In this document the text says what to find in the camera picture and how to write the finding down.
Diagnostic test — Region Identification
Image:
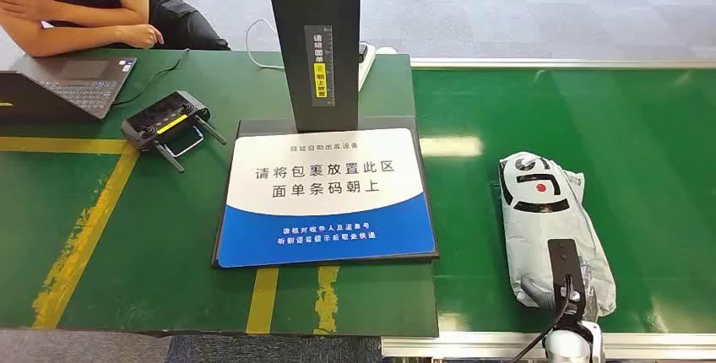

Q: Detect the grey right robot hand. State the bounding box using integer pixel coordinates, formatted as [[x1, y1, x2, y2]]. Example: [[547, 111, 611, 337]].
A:
[[523, 239, 602, 332]]

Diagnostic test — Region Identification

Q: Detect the person's right hand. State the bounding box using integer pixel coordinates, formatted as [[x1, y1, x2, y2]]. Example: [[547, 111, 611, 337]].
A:
[[116, 24, 165, 51]]

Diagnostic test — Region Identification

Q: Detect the grey plastic mailer package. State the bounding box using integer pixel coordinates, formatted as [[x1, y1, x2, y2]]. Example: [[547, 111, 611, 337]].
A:
[[497, 151, 617, 321]]

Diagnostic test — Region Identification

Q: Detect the white and blue placard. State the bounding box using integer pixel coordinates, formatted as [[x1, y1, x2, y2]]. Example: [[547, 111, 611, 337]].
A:
[[216, 127, 437, 269]]

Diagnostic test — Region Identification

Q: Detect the black weighing device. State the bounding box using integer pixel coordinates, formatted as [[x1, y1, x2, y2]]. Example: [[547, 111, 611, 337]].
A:
[[211, 0, 440, 270]]

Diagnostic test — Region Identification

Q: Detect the dark grey laptop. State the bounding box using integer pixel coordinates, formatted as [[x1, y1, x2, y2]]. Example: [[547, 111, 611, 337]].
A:
[[0, 55, 138, 124]]

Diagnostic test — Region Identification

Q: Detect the black remote controller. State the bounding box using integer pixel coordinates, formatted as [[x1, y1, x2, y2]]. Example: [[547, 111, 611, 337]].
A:
[[121, 90, 228, 174]]

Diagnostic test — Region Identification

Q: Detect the green belt conveyor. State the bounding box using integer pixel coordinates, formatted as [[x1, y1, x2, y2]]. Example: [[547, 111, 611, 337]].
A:
[[380, 58, 716, 361]]

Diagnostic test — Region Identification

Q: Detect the yellow and black column label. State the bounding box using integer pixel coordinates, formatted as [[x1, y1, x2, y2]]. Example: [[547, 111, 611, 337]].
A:
[[304, 24, 336, 108]]

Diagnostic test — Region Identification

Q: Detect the white power strip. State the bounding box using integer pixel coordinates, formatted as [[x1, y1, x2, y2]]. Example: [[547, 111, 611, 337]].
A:
[[357, 41, 399, 93]]

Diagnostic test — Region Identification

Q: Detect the black laptop cable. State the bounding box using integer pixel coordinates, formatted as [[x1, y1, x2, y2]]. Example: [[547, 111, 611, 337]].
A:
[[111, 48, 192, 109]]

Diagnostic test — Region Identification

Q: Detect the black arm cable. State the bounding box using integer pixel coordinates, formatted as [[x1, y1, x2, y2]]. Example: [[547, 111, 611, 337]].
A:
[[510, 275, 575, 363]]

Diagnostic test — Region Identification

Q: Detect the white cable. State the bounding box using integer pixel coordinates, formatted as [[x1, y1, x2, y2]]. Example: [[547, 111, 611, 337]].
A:
[[245, 18, 286, 71]]

